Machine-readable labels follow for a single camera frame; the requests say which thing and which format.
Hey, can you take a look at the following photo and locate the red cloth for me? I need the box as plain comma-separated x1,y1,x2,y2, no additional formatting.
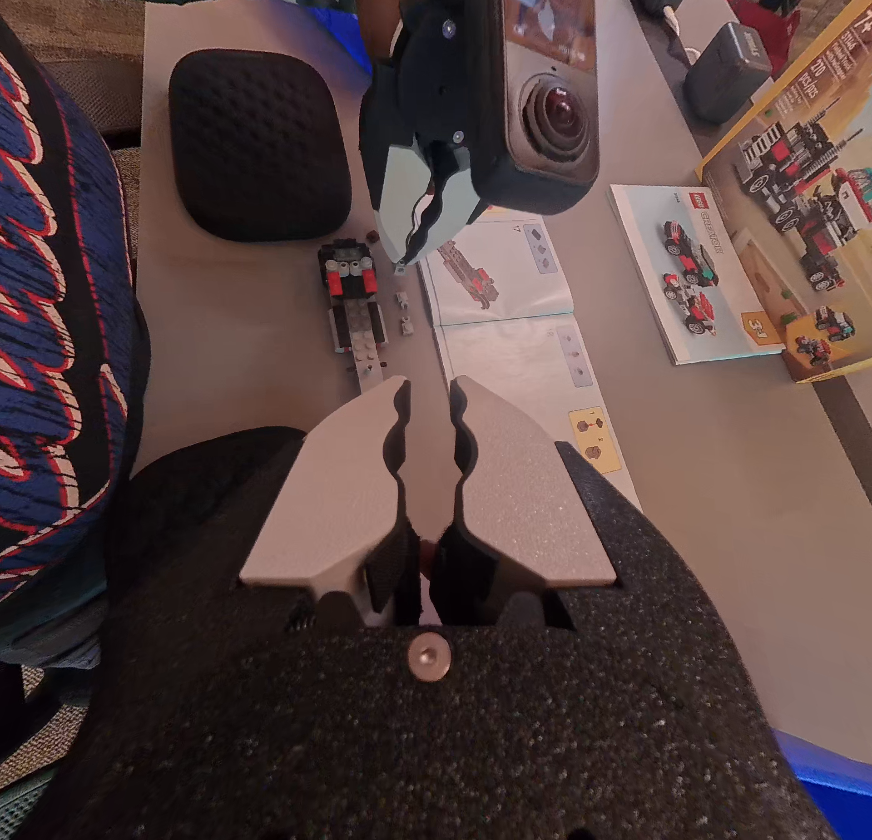
721,0,803,61

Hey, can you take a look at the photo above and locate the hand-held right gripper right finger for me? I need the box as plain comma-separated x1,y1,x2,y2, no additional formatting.
432,375,618,628

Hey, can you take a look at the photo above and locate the white cable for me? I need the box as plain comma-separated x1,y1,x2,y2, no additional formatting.
662,4,703,68

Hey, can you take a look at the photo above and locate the dark grey charging case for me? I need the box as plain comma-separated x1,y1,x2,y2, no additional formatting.
683,21,774,126

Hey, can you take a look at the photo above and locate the blue plastic object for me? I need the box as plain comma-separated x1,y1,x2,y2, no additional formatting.
775,730,872,840

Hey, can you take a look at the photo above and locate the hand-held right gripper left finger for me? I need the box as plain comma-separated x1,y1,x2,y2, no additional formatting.
238,376,422,628

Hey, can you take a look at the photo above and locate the open instruction booklet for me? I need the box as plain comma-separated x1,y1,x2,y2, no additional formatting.
416,203,643,514

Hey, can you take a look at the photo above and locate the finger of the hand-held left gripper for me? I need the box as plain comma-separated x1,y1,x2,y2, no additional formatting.
407,164,493,265
372,143,438,265

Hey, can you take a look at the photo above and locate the grey desk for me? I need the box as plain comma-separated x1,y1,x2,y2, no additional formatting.
133,0,872,766

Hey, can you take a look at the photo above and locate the person's left hand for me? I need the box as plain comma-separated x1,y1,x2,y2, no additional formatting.
356,0,411,62

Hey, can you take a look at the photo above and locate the toy brick truck model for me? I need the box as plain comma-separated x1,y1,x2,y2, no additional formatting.
316,238,391,397

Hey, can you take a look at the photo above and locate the closed instruction booklet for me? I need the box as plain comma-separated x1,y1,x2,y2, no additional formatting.
608,184,789,367

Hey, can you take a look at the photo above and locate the black dimpled wrist pad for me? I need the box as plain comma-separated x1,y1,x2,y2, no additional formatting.
168,49,352,243

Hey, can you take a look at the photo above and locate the toy set cardboard box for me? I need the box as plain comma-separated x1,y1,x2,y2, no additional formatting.
694,0,872,385

